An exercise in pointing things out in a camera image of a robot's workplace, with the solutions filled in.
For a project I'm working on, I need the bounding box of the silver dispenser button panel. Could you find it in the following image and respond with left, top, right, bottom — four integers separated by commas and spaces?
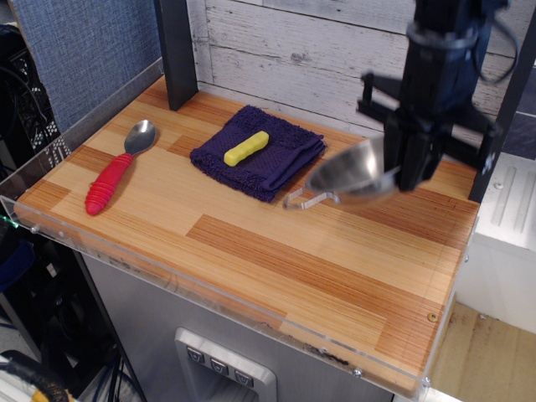
174, 327, 277, 401

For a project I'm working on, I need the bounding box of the yellow plastic stick piece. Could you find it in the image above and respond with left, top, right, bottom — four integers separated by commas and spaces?
224, 131, 270, 167

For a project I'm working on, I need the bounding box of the dark support post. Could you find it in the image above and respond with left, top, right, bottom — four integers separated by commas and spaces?
468, 11, 535, 203
154, 0, 198, 111

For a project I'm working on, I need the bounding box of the dark right support post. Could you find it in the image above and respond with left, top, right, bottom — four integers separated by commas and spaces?
468, 11, 535, 203

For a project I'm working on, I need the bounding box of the red-handled metal spoon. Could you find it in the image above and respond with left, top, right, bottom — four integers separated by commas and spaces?
85, 120, 157, 216

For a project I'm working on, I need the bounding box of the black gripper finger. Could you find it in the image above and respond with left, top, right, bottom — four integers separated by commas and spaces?
384, 111, 407, 176
399, 125, 445, 192

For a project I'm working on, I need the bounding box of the dark left support post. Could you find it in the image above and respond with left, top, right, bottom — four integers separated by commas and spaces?
154, 0, 198, 111

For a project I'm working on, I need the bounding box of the white ribbed appliance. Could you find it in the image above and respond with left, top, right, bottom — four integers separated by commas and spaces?
455, 153, 535, 332

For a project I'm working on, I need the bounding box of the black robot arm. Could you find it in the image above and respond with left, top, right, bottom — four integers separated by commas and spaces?
358, 1, 512, 192

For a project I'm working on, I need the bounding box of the purple folded rag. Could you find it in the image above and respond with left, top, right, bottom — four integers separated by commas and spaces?
190, 106, 327, 203

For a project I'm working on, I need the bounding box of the black plastic crate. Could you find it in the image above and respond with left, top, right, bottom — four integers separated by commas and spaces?
1, 24, 59, 153

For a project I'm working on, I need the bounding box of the small steel two-handled pot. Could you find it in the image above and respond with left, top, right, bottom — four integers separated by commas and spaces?
283, 137, 401, 210

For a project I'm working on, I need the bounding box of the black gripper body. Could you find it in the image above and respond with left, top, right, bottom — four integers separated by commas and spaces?
358, 43, 501, 172

